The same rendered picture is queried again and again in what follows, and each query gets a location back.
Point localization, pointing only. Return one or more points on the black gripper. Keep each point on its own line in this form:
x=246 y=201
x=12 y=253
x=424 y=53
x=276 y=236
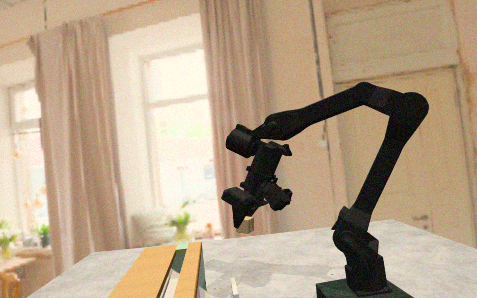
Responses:
x=245 y=203

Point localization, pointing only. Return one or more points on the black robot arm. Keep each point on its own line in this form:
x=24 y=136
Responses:
x=365 y=269

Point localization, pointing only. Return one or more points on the tan block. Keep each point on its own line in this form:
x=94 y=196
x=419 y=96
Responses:
x=247 y=226

